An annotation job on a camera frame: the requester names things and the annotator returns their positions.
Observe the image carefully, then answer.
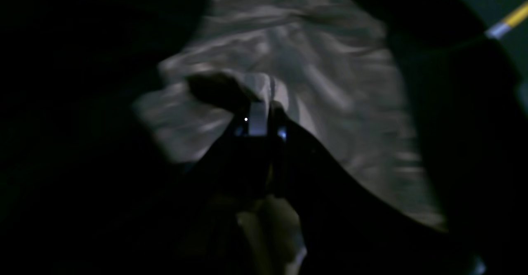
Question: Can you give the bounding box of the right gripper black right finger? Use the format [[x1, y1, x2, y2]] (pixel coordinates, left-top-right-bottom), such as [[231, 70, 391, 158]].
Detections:
[[268, 102, 452, 275]]

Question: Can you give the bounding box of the camouflage t-shirt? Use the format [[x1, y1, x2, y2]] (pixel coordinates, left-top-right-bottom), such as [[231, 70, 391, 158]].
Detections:
[[132, 0, 448, 275]]

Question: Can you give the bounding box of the yellow and white rod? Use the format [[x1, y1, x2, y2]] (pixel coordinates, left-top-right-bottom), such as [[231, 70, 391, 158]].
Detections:
[[485, 1, 528, 40]]

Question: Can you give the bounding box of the black table cloth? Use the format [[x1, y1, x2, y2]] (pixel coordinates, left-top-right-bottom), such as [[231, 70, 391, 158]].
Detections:
[[1, 0, 527, 275]]

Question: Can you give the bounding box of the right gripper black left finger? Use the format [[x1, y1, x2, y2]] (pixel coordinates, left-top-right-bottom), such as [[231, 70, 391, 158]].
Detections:
[[163, 73, 272, 275]]

